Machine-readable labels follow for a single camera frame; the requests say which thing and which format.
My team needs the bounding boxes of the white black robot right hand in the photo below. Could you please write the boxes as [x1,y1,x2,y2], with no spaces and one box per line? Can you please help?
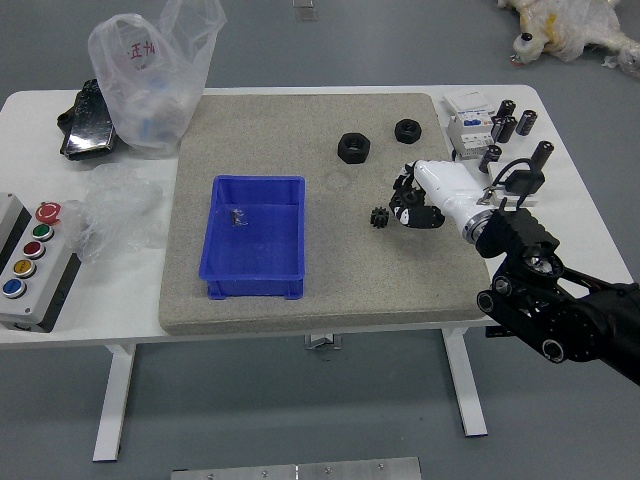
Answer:
[389,158,495,229]

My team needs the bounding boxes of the big black hex nut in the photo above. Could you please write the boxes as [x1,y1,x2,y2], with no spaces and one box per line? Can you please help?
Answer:
[336,131,372,165]

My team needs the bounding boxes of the small black hex nut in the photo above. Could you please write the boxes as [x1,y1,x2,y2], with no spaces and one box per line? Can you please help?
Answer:
[393,118,424,145]

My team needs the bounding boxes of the blue plastic box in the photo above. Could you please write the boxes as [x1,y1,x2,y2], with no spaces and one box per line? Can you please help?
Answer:
[198,173,307,301]

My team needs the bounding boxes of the grey push-button control box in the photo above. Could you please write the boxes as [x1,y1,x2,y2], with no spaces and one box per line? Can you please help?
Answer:
[0,192,84,334]

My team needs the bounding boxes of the white circuit breaker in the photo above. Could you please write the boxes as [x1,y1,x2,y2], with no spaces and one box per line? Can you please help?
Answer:
[446,112,496,160]

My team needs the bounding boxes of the black power adapter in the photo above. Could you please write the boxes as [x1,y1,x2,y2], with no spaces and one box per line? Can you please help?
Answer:
[504,169,545,197]

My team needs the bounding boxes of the white flat plate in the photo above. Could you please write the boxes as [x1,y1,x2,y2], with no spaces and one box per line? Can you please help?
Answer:
[492,192,540,210]

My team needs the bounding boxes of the grey-brown mat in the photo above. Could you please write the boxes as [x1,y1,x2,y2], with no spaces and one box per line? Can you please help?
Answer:
[158,92,494,336]

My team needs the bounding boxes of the white bottle black cap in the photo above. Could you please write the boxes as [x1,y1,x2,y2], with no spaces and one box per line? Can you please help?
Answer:
[509,32,544,66]

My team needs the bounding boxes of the white table leg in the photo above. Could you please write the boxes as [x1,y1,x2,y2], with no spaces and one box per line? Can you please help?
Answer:
[440,328,489,439]
[92,343,137,464]

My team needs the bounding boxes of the plastic-wrapped white yellow bundle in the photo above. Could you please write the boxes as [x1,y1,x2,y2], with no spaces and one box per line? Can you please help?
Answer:
[497,0,640,81]

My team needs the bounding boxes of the grey floor fixture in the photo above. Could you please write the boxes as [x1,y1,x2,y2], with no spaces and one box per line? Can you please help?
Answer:
[292,0,320,22]

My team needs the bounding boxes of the white plastic bag red print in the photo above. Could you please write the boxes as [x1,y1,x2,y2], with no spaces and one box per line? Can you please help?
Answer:
[87,0,227,160]

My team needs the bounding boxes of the crumpled clear plastic wrap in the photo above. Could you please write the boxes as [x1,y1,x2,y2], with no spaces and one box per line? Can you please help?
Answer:
[62,162,169,266]

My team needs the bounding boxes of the black plastic-wrapped part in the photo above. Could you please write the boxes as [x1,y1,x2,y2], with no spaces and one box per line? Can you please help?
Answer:
[56,78,119,162]

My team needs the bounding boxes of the red emergency stop button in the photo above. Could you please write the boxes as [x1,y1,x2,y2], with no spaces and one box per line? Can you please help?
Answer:
[35,201,64,225]

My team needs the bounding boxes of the black cable with metal plug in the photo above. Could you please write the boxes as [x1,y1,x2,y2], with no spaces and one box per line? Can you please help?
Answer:
[482,158,534,206]

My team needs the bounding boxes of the white flat switch box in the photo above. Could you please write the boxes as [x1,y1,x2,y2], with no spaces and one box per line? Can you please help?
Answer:
[442,90,496,117]

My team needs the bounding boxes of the metal table bracket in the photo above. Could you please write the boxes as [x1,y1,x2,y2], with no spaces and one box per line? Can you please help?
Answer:
[304,333,344,351]

